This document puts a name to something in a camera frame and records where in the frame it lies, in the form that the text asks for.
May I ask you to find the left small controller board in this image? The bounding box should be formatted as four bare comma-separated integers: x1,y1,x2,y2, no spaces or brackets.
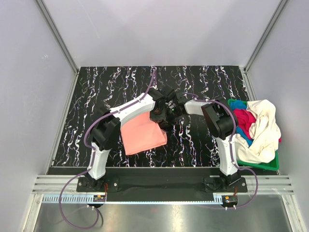
93,195,106,202

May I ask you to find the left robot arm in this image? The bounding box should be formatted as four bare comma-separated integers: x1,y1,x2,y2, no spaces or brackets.
82,87,183,191

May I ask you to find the salmon pink t-shirt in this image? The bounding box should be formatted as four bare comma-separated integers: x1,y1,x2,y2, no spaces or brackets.
121,112,168,156

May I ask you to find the magenta t-shirt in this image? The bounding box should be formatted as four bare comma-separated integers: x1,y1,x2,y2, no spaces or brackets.
234,109,256,132

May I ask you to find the left aluminium frame post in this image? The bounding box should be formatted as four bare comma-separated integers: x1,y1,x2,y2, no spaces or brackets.
34,0,79,75

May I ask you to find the green plastic basket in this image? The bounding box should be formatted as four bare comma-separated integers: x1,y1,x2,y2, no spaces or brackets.
226,98,280,171

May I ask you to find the aluminium frame post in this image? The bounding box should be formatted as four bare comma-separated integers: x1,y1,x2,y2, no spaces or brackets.
34,0,79,75
243,0,289,73

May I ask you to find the blue t-shirt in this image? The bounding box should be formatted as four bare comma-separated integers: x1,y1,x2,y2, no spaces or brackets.
229,100,253,147

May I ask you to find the small controller board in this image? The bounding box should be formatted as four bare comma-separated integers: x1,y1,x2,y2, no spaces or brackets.
93,195,106,202
223,195,238,205

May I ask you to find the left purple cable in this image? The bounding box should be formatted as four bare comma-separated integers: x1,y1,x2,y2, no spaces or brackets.
58,69,157,230

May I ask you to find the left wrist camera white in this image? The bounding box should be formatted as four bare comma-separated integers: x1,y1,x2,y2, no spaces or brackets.
166,101,175,109

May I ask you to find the right small controller board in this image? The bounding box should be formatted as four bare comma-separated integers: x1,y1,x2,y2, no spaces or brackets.
223,195,238,205

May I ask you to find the right aluminium frame post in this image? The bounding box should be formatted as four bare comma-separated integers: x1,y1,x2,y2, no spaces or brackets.
243,0,289,73

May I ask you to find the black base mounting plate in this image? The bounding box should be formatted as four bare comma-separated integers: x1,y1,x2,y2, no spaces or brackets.
47,167,248,196

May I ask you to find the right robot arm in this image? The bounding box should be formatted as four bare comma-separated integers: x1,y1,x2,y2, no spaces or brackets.
166,93,241,192

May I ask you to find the cream white t-shirt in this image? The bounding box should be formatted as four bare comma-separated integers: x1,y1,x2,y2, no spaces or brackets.
233,99,282,165

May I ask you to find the slotted cable duct rail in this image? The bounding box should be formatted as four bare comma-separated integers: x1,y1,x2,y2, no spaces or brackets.
43,193,224,204

